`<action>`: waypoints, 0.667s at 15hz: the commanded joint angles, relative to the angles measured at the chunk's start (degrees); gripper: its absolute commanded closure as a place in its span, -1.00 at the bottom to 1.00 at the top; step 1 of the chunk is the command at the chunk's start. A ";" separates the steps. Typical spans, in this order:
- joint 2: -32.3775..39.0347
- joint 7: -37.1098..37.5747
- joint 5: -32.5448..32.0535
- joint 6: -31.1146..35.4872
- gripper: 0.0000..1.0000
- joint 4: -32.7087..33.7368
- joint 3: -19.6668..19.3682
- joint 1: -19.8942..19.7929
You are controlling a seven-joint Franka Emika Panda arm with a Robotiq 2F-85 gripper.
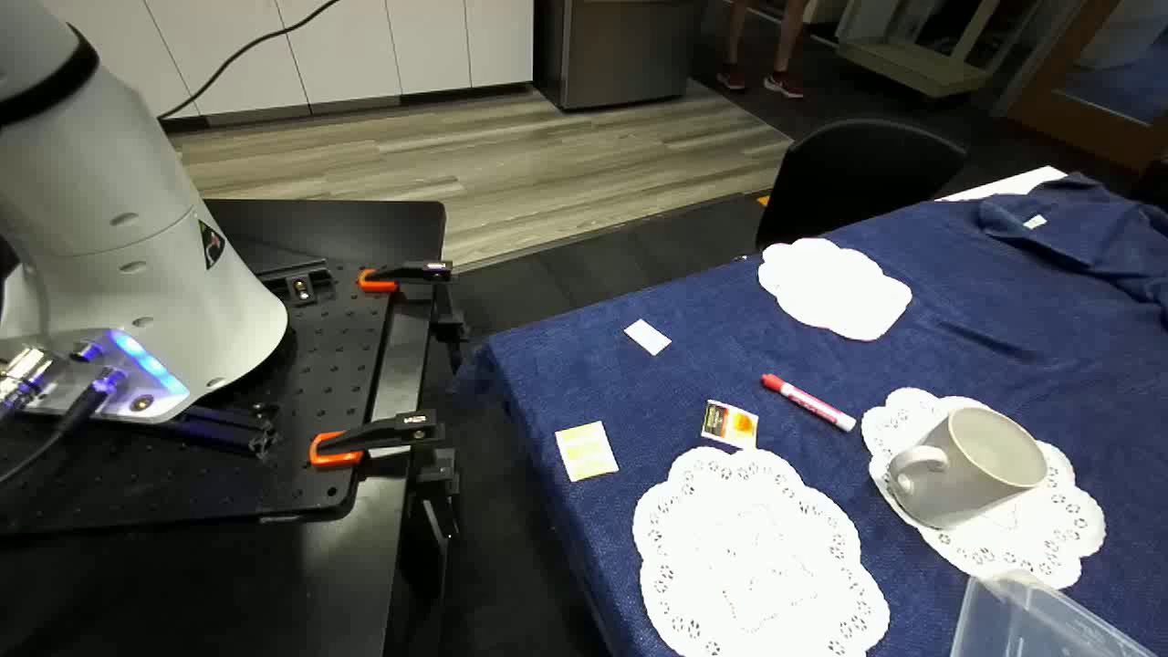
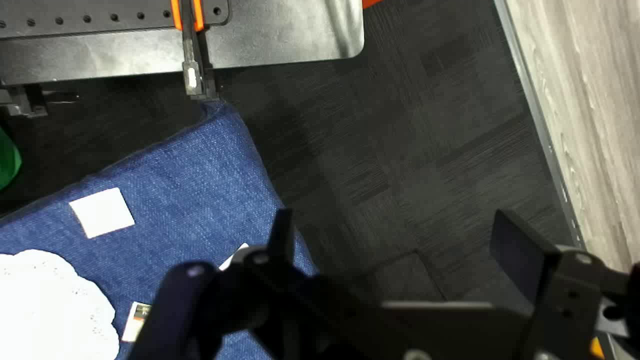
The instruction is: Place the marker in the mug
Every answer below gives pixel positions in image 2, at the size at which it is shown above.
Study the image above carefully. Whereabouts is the orange black bar clamp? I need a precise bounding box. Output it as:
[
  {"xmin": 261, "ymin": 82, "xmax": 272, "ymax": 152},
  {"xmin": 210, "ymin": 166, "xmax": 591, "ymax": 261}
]
[{"xmin": 171, "ymin": 0, "xmax": 217, "ymax": 103}]

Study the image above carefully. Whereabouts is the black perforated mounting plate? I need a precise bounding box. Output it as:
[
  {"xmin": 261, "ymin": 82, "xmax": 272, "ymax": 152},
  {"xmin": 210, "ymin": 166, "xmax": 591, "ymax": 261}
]
[{"xmin": 0, "ymin": 0, "xmax": 365, "ymax": 87}]

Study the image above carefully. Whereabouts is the blue denim table cloth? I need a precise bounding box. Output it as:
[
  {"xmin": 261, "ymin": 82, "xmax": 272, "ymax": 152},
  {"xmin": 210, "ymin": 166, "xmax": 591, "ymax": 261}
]
[{"xmin": 0, "ymin": 98, "xmax": 321, "ymax": 360}]

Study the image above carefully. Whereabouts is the small picture card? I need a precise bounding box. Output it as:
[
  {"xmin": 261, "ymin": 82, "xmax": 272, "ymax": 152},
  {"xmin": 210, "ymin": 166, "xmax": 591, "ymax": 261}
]
[{"xmin": 122, "ymin": 302, "xmax": 150, "ymax": 345}]

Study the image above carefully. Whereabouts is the white square paper card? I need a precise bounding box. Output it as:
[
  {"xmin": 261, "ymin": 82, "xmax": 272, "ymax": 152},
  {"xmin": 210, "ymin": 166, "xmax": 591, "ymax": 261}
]
[{"xmin": 70, "ymin": 188, "xmax": 135, "ymax": 238}]

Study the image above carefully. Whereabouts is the white paper doily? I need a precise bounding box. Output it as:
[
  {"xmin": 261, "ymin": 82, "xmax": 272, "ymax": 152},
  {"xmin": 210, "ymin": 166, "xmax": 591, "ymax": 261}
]
[{"xmin": 0, "ymin": 250, "xmax": 120, "ymax": 360}]

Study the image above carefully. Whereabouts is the green plastic object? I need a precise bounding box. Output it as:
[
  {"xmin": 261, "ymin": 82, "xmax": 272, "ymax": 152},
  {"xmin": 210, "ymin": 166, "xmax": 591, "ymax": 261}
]
[{"xmin": 0, "ymin": 129, "xmax": 22, "ymax": 190}]

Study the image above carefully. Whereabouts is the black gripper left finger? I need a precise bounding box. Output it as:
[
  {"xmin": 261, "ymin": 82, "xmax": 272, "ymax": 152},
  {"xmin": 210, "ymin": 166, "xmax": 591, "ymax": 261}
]
[{"xmin": 248, "ymin": 209, "xmax": 294, "ymax": 266}]

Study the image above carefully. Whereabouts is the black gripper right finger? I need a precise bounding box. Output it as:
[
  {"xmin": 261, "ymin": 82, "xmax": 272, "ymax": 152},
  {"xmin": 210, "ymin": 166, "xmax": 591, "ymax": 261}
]
[{"xmin": 491, "ymin": 210, "xmax": 558, "ymax": 302}]

